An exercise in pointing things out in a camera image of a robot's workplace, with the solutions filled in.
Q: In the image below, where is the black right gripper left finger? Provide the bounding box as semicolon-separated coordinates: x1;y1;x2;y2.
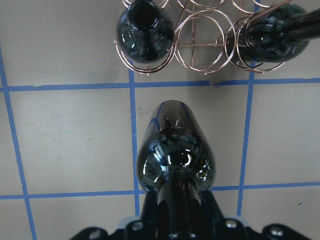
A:
141;191;158;225

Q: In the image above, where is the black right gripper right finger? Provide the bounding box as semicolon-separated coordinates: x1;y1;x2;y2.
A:
200;190;225;223

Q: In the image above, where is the dark glass wine bottle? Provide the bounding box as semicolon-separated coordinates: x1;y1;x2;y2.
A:
136;100;216;240

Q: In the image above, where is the dark bottle in basket front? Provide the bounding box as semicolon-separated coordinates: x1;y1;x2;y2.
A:
116;0;174;64

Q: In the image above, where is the dark bottle in basket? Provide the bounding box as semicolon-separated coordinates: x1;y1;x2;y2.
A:
226;4;320;63
116;0;174;64

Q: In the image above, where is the dark bottle in basket rear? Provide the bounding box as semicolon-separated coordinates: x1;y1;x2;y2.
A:
226;4;320;63

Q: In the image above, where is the copper wire wine basket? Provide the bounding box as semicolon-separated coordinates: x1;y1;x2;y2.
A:
114;0;286;75

